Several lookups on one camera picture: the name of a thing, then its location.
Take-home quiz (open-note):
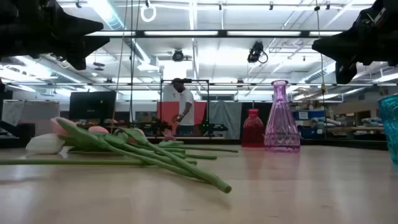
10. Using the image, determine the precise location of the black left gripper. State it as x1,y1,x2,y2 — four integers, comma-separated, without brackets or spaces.
0,0,110,70

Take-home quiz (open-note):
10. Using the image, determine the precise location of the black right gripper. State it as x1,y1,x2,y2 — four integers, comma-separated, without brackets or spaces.
312,0,398,85

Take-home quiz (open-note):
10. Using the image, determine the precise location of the pink artificial tulip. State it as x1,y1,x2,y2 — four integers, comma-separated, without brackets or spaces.
50,117,233,194
88,125,218,161

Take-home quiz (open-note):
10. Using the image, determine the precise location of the teal glass vase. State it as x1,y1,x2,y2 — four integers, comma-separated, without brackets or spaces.
377,94,398,166

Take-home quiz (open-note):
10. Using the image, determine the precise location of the purple glass vase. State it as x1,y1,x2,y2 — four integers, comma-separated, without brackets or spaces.
264,80,301,153

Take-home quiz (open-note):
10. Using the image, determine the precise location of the red glass vase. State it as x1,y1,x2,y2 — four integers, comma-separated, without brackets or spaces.
241,108,266,148

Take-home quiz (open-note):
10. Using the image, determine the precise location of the blue storage bin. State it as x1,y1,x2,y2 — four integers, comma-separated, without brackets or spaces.
292,109,326,121

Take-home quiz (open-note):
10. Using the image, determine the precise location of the blue grey cloth roll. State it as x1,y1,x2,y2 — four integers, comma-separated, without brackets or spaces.
310,116,342,127
361,117,384,128

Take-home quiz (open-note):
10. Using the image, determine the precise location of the black computer monitor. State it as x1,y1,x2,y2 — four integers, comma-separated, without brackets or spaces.
68,90,118,121

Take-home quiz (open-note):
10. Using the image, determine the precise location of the wooden background table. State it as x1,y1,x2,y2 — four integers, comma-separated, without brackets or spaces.
326,126,385,132

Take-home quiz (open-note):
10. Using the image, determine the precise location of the pale pink partition panel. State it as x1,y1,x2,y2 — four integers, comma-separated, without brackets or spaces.
22,101,61,138

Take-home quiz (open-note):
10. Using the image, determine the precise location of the white hanging cloth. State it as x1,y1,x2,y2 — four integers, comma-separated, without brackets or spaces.
1,100,25,127

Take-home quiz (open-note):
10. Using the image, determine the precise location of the black box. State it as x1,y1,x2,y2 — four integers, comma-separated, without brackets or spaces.
15,123,36,139

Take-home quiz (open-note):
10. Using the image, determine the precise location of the red hanging cloth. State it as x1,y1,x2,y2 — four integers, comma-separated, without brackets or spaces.
156,100,208,135

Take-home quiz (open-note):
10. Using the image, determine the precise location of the person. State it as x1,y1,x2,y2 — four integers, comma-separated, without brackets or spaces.
170,77,196,137

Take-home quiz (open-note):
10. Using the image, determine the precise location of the grey hanging cloth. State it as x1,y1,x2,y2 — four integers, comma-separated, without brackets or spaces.
208,101,243,140

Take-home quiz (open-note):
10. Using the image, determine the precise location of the black hanging cable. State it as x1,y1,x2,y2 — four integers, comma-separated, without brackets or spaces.
128,0,141,127

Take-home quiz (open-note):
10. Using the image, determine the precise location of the white cable ring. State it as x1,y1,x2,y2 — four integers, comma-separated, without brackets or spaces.
139,0,157,23

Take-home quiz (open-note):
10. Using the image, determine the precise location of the black overhead camera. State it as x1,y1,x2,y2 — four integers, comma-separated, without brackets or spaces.
247,40,269,65

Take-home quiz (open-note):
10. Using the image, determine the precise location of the black metal frame stand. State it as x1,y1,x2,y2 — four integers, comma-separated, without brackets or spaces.
159,78,211,138

